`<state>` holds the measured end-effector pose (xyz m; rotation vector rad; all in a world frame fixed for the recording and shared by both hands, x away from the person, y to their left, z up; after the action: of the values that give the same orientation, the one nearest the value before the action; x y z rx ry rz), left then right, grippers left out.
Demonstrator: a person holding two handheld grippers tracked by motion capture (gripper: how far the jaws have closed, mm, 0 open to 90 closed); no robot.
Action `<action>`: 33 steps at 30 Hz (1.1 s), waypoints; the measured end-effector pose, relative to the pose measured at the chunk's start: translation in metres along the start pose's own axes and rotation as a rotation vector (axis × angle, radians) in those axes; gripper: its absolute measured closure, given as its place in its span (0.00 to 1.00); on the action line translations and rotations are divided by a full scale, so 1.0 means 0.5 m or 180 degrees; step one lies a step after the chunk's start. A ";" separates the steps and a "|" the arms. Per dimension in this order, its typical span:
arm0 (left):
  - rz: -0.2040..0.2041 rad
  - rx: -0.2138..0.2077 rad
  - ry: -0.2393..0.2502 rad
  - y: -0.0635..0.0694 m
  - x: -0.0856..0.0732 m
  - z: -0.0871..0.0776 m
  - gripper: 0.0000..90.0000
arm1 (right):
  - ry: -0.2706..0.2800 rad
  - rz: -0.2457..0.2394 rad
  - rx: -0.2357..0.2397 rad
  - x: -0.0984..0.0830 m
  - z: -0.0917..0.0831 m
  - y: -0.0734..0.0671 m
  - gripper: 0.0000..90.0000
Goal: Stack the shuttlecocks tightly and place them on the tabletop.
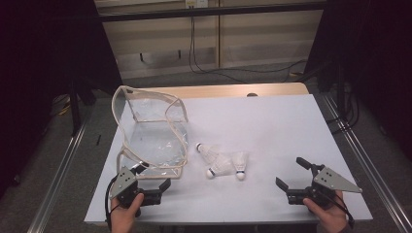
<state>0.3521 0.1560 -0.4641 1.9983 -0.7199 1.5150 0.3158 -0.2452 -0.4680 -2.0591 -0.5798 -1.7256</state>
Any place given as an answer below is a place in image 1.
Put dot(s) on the clear plastic bag beige trim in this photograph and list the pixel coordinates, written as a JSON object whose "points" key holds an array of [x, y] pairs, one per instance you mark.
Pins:
{"points": [[155, 142]]}

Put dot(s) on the small black stick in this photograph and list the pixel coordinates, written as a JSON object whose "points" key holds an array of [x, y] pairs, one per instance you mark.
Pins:
{"points": [[98, 139]]}

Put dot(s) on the white wall socket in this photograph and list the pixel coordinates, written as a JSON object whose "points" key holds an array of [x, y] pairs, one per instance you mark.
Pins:
{"points": [[196, 3]]}

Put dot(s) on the person's right hand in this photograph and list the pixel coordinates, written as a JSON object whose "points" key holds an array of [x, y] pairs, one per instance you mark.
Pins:
{"points": [[330, 218]]}

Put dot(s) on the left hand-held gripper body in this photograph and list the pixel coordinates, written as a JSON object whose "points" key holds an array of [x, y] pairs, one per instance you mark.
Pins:
{"points": [[123, 183]]}

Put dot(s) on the black horizontal metal bar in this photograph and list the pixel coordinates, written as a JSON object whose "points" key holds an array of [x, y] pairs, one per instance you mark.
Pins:
{"points": [[207, 12]]}

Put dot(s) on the aluminium floor rail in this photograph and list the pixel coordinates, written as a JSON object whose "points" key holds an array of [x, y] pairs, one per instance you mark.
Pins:
{"points": [[58, 178], [366, 161]]}

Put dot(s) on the white table cover sheet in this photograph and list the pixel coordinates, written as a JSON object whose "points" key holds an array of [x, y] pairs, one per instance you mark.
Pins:
{"points": [[275, 123]]}

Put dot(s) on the small black wall bracket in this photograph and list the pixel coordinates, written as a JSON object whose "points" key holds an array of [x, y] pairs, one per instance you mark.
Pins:
{"points": [[179, 54], [141, 57]]}

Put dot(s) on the black metal stand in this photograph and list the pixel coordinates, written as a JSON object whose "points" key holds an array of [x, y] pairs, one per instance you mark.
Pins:
{"points": [[75, 110]]}

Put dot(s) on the dark round table grommet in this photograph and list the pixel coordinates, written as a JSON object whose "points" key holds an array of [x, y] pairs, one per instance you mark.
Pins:
{"points": [[252, 94]]}

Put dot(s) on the white feather shuttlecock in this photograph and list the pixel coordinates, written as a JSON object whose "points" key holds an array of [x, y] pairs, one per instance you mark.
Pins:
{"points": [[222, 167], [240, 161], [207, 152]]}

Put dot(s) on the black curtain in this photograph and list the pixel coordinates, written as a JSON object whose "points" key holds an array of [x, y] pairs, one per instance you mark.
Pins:
{"points": [[39, 64], [382, 64]]}

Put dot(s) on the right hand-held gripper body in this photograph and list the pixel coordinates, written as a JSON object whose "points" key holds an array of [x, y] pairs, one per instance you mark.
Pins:
{"points": [[330, 181]]}

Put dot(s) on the person's left hand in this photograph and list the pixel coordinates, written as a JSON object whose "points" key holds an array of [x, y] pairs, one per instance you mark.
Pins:
{"points": [[123, 218]]}

